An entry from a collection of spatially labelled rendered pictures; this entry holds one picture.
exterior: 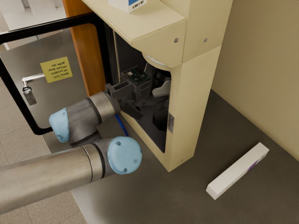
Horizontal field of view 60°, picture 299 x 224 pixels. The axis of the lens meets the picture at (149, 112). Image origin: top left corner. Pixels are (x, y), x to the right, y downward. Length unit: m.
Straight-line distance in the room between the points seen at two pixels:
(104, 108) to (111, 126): 0.37
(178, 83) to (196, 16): 0.15
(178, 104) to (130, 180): 0.37
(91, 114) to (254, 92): 0.65
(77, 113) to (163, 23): 0.31
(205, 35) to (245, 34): 0.47
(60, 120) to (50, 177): 0.19
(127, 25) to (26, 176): 0.30
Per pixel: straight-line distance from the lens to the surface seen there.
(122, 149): 0.51
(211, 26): 0.53
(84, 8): 0.80
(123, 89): 0.65
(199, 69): 0.59
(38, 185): 0.48
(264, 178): 0.97
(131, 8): 0.48
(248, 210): 0.91
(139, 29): 0.44
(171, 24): 0.46
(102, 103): 0.65
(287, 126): 1.04
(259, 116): 1.10
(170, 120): 0.68
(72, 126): 0.64
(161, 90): 0.71
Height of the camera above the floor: 1.75
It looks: 50 degrees down
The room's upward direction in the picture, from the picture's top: straight up
